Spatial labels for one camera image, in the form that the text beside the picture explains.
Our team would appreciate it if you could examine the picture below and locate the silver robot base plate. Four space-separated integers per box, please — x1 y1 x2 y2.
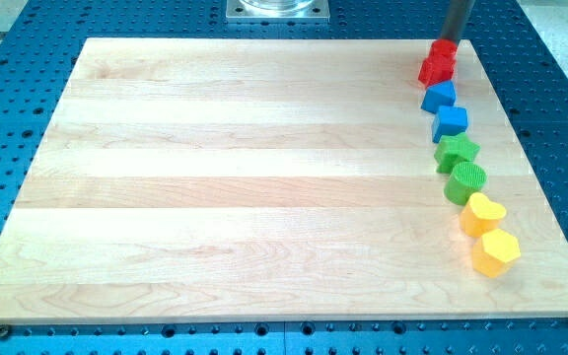
225 0 330 23

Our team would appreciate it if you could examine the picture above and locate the light wooden board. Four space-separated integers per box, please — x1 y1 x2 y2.
0 37 568 324

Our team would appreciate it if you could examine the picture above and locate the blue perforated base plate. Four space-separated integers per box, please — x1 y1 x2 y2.
0 1 568 354

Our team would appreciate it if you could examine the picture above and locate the blue cube block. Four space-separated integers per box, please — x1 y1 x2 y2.
431 106 468 143

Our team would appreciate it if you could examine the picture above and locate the yellow hexagon block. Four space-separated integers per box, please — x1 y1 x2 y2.
471 229 522 278

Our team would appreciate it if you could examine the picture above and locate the green cylinder block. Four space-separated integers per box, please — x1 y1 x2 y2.
444 162 487 205

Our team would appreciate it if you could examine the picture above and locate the red star block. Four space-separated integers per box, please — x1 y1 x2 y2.
418 55 456 88

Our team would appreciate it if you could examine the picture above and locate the green star block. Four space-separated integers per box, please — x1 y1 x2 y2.
434 132 480 174

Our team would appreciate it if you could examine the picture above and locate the yellow heart block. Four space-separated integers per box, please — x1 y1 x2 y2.
459 192 507 238

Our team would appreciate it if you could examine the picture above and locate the red cylinder block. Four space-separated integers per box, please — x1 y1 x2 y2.
429 38 458 60

